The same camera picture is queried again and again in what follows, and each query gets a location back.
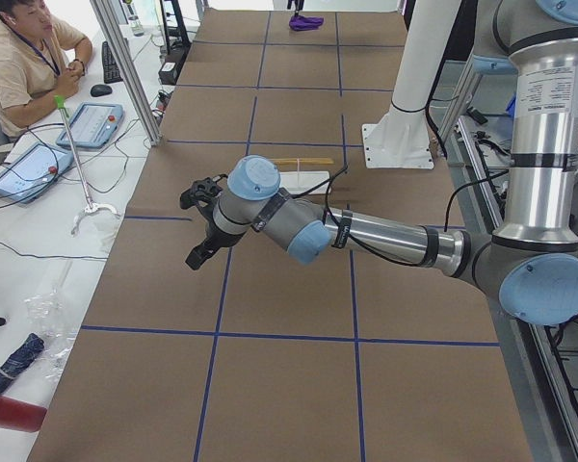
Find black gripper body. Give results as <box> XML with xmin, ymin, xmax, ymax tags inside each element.
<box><xmin>198</xmin><ymin>205</ymin><xmax>246</xmax><ymax>255</ymax></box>

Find purple towel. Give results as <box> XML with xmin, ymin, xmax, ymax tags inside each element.
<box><xmin>288</xmin><ymin>14</ymin><xmax>325</xmax><ymax>32</ymax></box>

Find silver reacher grabber tool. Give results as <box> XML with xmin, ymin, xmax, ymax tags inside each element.
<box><xmin>54</xmin><ymin>95</ymin><xmax>120</xmax><ymax>236</ymax></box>

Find upper blue teach pendant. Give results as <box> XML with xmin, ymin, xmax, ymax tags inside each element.
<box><xmin>69</xmin><ymin>102</ymin><xmax>124</xmax><ymax>150</ymax></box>

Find blue teach pendant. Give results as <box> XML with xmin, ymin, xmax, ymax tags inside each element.
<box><xmin>0</xmin><ymin>142</ymin><xmax>73</xmax><ymax>203</ymax></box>
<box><xmin>69</xmin><ymin>102</ymin><xmax>124</xmax><ymax>150</ymax></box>

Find clear crumpled plastic bag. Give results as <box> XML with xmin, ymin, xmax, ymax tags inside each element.
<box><xmin>24</xmin><ymin>260</ymin><xmax>78</xmax><ymax>383</ymax></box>

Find black box on table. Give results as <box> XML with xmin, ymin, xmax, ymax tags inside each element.
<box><xmin>158</xmin><ymin>48</ymin><xmax>188</xmax><ymax>86</ymax></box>

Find black computer mouse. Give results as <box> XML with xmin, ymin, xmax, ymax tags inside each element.
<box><xmin>90</xmin><ymin>84</ymin><xmax>113</xmax><ymax>97</ymax></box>

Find lower blue teach pendant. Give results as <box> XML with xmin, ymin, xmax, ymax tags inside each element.
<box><xmin>0</xmin><ymin>142</ymin><xmax>73</xmax><ymax>203</ymax></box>

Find black keyboard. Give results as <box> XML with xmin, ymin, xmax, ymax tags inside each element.
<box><xmin>101</xmin><ymin>41</ymin><xmax>122</xmax><ymax>85</ymax></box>

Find folded dark blue umbrella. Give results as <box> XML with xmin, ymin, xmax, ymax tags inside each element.
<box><xmin>0</xmin><ymin>333</ymin><xmax>45</xmax><ymax>395</ymax></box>

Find seated person beige shirt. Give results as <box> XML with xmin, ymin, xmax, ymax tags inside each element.
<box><xmin>0</xmin><ymin>1</ymin><xmax>92</xmax><ymax>140</ymax></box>

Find red cylinder bottle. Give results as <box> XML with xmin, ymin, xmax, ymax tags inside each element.
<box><xmin>0</xmin><ymin>396</ymin><xmax>47</xmax><ymax>432</ymax></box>

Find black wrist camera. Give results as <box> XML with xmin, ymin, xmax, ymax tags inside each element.
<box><xmin>179</xmin><ymin>175</ymin><xmax>223</xmax><ymax>210</ymax></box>

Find aluminium frame post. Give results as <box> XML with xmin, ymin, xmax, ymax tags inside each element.
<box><xmin>91</xmin><ymin>0</ymin><xmax>162</xmax><ymax>146</ymax></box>

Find white camera mast pedestal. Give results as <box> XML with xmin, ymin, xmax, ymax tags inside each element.
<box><xmin>360</xmin><ymin>0</ymin><xmax>464</xmax><ymax>170</ymax></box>

